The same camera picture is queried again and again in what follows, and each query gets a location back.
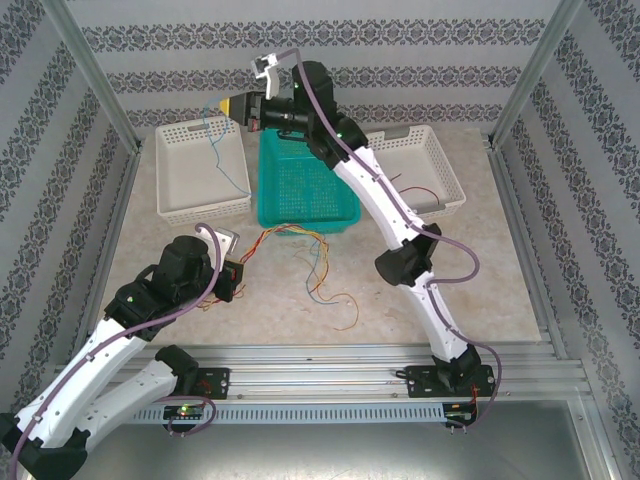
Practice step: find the aluminium frame post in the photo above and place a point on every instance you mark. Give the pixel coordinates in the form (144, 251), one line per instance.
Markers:
(535, 65)
(95, 75)

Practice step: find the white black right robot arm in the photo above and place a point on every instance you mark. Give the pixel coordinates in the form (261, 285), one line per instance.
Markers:
(370, 200)

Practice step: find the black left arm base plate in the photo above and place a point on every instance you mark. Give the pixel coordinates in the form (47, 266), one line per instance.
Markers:
(217, 382)

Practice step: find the teal plastic basket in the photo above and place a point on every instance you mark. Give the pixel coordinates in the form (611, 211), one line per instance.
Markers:
(310, 190)

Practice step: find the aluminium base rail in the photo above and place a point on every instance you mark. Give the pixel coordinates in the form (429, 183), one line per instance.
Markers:
(310, 380)

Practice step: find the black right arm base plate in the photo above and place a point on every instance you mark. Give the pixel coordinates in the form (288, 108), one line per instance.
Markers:
(420, 382)

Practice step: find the white plastic basket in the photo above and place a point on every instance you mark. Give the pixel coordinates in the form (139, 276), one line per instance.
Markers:
(190, 185)

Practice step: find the aluminium side rail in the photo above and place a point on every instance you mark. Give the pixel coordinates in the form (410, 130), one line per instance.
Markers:
(120, 210)
(520, 235)

